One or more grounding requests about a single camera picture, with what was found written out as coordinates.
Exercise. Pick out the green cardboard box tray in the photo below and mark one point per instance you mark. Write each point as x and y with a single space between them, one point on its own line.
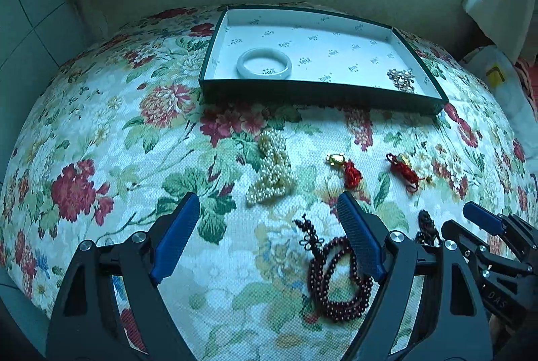
319 58

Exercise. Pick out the pearl flower brooch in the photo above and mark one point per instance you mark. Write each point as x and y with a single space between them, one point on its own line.
401 79

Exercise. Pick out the white jade bangle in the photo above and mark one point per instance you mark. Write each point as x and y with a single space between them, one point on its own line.
264 66

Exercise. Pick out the pink cloth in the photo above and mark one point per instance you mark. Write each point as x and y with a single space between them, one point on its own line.
528 77

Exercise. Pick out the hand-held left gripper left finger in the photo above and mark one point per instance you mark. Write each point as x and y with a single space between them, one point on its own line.
176 237

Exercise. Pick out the white curtain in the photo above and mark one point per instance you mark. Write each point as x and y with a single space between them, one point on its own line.
500 4

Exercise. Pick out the floral bed cover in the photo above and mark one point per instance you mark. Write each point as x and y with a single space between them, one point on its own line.
126 159

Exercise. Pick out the white plastic bag yellow label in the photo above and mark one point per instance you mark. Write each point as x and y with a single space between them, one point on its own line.
496 88

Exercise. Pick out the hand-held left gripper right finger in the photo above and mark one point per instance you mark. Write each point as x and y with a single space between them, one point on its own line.
361 235

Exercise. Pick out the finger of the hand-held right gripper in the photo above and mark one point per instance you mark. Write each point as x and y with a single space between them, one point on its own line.
462 237
483 216

